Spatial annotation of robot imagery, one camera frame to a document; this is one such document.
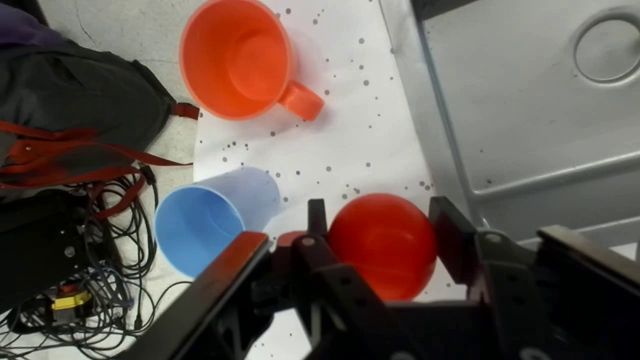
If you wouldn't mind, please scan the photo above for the red round plastic object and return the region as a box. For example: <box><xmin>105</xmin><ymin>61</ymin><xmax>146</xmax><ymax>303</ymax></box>
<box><xmin>326</xmin><ymin>193</ymin><xmax>440</xmax><ymax>302</ymax></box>

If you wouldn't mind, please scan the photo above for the tangle of black cables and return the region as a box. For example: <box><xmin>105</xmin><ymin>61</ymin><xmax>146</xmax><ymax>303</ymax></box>
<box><xmin>0</xmin><ymin>167</ymin><xmax>197</xmax><ymax>360</ymax></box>

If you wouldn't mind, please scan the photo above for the orange plastic cup with handle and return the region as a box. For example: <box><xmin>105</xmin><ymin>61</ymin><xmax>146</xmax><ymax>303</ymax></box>
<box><xmin>178</xmin><ymin>0</ymin><xmax>326</xmax><ymax>122</ymax></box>

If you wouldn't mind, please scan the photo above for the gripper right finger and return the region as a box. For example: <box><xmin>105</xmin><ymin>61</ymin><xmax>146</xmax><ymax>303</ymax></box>
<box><xmin>429</xmin><ymin>196</ymin><xmax>640</xmax><ymax>360</ymax></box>

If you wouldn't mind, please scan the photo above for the black backpack with red straps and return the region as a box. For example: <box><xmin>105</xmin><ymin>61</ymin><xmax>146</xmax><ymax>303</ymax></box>
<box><xmin>0</xmin><ymin>10</ymin><xmax>201</xmax><ymax>221</ymax></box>

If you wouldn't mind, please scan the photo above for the grey sink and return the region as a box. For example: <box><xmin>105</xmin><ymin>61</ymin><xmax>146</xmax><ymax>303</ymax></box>
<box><xmin>379</xmin><ymin>0</ymin><xmax>640</xmax><ymax>261</ymax></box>

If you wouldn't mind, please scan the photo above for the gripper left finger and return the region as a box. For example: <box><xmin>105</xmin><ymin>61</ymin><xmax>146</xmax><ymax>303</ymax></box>
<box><xmin>119</xmin><ymin>199</ymin><xmax>401</xmax><ymax>360</ymax></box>

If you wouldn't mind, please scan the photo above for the yellow plug connector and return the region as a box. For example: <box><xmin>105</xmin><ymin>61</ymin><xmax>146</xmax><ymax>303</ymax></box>
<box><xmin>52</xmin><ymin>291</ymin><xmax>94</xmax><ymax>312</ymax></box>

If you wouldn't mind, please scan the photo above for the purple cloth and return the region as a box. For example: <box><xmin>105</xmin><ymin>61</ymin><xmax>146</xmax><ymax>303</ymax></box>
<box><xmin>0</xmin><ymin>2</ymin><xmax>68</xmax><ymax>50</ymax></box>

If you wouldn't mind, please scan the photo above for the light blue plastic cup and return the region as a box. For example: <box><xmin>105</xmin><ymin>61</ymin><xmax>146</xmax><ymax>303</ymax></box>
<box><xmin>154</xmin><ymin>167</ymin><xmax>282</xmax><ymax>279</ymax></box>

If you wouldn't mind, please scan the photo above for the black equipment box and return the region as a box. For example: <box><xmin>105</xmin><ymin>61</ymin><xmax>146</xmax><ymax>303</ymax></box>
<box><xmin>0</xmin><ymin>189</ymin><xmax>118</xmax><ymax>315</ymax></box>

